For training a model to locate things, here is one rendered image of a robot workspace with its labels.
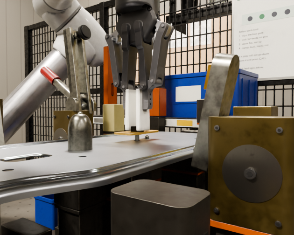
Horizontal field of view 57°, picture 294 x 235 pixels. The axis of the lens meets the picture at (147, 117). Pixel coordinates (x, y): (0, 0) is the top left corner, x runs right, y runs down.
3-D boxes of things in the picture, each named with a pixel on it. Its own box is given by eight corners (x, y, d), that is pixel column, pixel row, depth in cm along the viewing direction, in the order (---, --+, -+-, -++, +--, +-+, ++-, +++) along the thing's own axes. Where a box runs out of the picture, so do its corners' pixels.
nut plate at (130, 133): (130, 135, 42) (130, 127, 42) (112, 134, 44) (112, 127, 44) (159, 132, 49) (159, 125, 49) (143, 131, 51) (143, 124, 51)
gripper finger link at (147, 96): (146, 79, 46) (161, 78, 45) (147, 109, 46) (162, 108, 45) (141, 79, 45) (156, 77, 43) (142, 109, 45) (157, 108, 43)
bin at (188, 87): (238, 118, 70) (238, 68, 70) (147, 116, 90) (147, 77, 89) (259, 117, 83) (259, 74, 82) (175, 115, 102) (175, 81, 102)
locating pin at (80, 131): (79, 164, 34) (78, 111, 34) (62, 161, 36) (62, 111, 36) (97, 160, 37) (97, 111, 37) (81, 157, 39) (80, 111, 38)
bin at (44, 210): (52, 231, 79) (52, 200, 79) (32, 223, 85) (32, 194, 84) (81, 218, 88) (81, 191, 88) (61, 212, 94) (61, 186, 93)
